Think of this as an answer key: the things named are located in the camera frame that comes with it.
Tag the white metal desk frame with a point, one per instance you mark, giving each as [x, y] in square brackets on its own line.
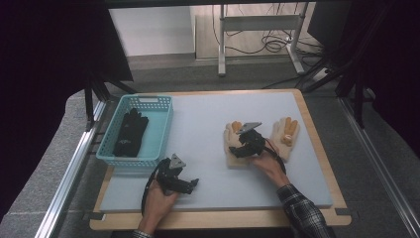
[222, 43]

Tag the cream knit glove orange fingers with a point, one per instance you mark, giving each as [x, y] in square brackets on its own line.
[231, 139]
[280, 140]

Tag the turquoise plastic basket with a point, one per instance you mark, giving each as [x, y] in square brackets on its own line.
[158, 132]

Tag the person's left hand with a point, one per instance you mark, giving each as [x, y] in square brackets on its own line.
[157, 208]

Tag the dark curtain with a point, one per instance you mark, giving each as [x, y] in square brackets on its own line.
[43, 66]
[396, 49]

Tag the white power strip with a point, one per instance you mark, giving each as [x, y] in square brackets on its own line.
[320, 74]

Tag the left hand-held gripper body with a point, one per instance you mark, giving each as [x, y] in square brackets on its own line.
[168, 175]

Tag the aluminium rail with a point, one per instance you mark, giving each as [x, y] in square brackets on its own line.
[71, 172]
[379, 158]

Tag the black tripod stand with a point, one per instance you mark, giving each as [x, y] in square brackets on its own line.
[358, 95]
[89, 99]

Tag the person's right hand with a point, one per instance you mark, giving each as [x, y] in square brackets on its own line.
[274, 167]

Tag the grey foam mat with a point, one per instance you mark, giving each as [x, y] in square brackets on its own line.
[198, 109]

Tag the black glove with white mark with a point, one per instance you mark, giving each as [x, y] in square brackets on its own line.
[128, 135]

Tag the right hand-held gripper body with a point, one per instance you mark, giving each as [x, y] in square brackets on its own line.
[253, 143]

